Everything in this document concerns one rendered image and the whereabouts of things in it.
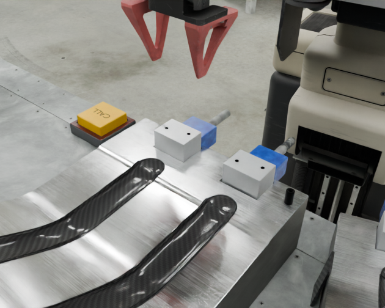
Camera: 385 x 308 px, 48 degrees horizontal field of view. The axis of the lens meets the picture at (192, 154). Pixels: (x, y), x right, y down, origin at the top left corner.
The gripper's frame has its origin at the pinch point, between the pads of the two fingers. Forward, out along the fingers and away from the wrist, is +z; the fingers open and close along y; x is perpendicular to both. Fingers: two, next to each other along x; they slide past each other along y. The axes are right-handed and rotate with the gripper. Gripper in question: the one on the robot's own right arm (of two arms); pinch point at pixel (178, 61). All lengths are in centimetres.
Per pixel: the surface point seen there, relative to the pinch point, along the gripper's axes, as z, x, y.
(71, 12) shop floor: 100, 176, -262
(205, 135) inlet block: 10.7, 2.7, 2.5
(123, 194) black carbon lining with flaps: 13.1, -10.6, 0.6
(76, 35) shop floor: 100, 149, -222
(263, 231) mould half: 12.0, -5.9, 16.8
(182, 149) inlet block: 10.1, -2.3, 2.7
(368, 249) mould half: 15.3, 2.3, 25.9
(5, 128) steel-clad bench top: 21.3, -6.1, -34.3
